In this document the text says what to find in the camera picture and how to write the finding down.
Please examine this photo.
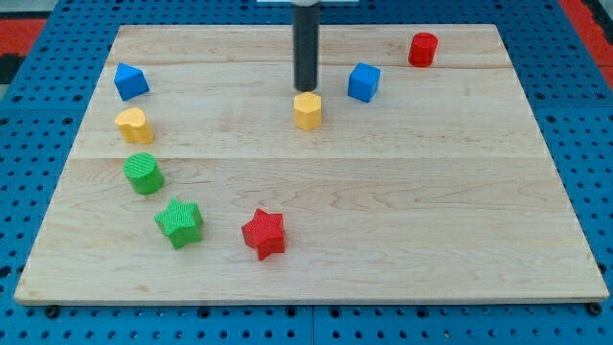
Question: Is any green star block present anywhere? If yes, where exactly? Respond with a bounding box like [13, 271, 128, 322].
[154, 198, 203, 250]

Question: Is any blue cube block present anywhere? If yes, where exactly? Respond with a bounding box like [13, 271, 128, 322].
[347, 62, 381, 103]

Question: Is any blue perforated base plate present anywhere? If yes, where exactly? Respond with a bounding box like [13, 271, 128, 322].
[1, 1, 612, 344]

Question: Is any red cylinder block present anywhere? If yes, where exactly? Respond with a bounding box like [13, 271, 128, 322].
[408, 32, 439, 67]

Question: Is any light wooden board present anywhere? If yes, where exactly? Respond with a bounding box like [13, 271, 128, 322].
[14, 24, 609, 306]

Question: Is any yellow heart block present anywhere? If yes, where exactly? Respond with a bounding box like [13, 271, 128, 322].
[114, 107, 154, 145]

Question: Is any green cylinder block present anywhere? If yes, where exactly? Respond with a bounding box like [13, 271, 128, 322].
[123, 152, 164, 196]

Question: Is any red star block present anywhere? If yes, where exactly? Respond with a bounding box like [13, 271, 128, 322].
[241, 208, 285, 261]

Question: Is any blue triangular prism block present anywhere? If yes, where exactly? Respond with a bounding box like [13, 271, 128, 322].
[114, 63, 149, 101]

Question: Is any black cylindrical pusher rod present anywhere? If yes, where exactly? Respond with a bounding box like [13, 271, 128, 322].
[292, 3, 320, 92]

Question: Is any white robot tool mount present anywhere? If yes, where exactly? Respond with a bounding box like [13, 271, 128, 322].
[256, 0, 359, 7]

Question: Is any yellow hexagon block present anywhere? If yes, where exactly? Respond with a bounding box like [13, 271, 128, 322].
[293, 92, 322, 130]

